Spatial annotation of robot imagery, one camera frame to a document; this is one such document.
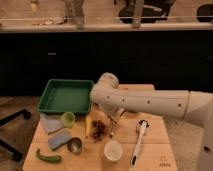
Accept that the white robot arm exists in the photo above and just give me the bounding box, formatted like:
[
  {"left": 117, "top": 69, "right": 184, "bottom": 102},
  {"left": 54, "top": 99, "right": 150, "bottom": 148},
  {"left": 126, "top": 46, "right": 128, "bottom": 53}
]
[{"left": 90, "top": 72, "right": 213, "bottom": 171}]

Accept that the yellow banana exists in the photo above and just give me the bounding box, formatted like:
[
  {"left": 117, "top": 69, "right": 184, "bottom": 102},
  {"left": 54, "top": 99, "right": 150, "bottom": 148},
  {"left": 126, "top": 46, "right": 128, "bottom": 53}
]
[{"left": 85, "top": 114, "right": 92, "bottom": 138}]

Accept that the silver fork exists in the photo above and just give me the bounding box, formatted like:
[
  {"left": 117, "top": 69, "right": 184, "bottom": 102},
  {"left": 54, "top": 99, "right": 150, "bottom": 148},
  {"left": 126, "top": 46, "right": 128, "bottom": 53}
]
[{"left": 109, "top": 121, "right": 114, "bottom": 138}]

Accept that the brown dried flower cluster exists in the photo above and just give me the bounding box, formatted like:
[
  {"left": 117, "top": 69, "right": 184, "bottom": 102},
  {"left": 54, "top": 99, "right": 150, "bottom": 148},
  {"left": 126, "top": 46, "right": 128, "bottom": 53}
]
[{"left": 91, "top": 120, "right": 106, "bottom": 141}]

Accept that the green plastic tray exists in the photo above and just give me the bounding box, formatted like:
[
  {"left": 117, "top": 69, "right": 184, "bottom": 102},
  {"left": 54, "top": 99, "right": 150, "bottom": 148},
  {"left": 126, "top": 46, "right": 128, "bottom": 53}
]
[{"left": 37, "top": 79, "right": 94, "bottom": 115}]

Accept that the light green cup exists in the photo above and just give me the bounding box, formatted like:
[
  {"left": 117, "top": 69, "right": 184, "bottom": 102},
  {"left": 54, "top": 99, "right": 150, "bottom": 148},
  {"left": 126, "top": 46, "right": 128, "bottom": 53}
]
[{"left": 61, "top": 112, "right": 75, "bottom": 128}]

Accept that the grey cloth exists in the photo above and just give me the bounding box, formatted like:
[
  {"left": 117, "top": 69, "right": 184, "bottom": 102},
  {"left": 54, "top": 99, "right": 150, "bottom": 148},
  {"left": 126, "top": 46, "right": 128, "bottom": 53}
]
[{"left": 40, "top": 114, "right": 63, "bottom": 135}]

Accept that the white cup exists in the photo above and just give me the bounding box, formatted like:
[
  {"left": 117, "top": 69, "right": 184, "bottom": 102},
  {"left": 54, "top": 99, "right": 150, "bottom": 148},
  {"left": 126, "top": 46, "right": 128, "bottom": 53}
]
[{"left": 104, "top": 140, "right": 123, "bottom": 162}]

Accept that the silver metal cup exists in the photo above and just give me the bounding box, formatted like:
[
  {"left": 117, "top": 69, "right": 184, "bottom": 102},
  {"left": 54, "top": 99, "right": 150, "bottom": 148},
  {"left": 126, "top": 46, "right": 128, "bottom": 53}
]
[{"left": 67, "top": 137, "right": 82, "bottom": 155}]

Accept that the blue sponge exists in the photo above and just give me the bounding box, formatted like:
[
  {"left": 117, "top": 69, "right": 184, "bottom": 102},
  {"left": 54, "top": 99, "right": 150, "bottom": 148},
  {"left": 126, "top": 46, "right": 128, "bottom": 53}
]
[{"left": 48, "top": 130, "right": 71, "bottom": 151}]

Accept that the dark office chair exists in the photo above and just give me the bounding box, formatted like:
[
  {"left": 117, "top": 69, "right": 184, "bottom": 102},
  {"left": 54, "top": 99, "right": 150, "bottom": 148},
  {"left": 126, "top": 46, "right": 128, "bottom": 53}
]
[{"left": 118, "top": 0, "right": 176, "bottom": 24}]

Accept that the green pepper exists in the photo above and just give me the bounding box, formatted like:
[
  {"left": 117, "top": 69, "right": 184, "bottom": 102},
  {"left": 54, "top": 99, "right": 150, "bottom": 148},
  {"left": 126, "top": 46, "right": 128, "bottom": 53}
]
[{"left": 36, "top": 149, "right": 62, "bottom": 163}]

